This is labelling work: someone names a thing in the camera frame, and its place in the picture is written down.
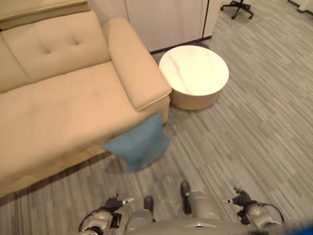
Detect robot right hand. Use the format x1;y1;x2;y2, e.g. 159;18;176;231
222;187;254;209

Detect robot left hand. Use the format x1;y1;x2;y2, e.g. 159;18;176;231
105;192;134;212

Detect beige leather sofa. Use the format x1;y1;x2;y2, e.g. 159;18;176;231
0;0;172;198

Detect robot silver body and legs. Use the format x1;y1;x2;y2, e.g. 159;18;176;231
119;180;245;235

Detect blue square cushion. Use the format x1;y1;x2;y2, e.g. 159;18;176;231
101;112;171;172

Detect round white marble side table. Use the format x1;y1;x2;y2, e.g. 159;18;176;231
158;45;230;110

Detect black floor lamp pole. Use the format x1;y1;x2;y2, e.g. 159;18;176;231
198;0;211;47

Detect black office chair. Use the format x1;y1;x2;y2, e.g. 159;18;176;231
220;0;254;20

